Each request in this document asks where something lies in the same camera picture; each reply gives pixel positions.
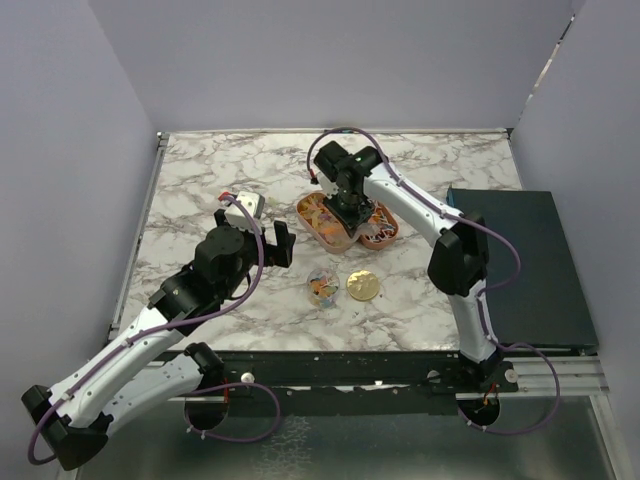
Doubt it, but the pink tray of gummy candies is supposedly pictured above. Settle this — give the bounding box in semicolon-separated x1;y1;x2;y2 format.
296;192;357;254

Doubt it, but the clear glass jar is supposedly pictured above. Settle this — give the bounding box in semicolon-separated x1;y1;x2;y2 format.
306;268;340;309

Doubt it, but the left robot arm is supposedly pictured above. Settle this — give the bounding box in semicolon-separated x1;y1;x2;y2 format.
21;221;296;470

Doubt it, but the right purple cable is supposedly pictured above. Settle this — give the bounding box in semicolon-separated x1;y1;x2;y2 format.
305;127;561;435

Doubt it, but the purple cable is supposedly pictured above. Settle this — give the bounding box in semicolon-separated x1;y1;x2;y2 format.
27;194;266;464
305;127;561;435

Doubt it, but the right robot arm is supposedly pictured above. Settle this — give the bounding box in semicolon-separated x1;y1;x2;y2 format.
307;141;501;391

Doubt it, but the gold jar lid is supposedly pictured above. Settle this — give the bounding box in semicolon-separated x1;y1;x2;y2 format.
346;270;380;301

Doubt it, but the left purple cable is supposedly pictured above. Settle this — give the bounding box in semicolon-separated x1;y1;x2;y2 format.
27;194;266;464

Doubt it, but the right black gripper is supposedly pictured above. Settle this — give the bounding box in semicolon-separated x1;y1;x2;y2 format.
322;187;373;236

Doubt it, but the clear plastic scoop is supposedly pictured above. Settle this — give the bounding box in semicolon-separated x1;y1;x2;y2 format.
356;220;380;243

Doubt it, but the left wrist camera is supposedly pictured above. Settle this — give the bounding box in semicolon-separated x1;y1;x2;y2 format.
219;191;265;231

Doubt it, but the blue network switch box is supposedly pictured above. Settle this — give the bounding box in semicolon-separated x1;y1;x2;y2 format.
447;188;599;354

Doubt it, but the pink tray of lollipops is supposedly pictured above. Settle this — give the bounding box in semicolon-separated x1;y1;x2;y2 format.
359;202;399;251

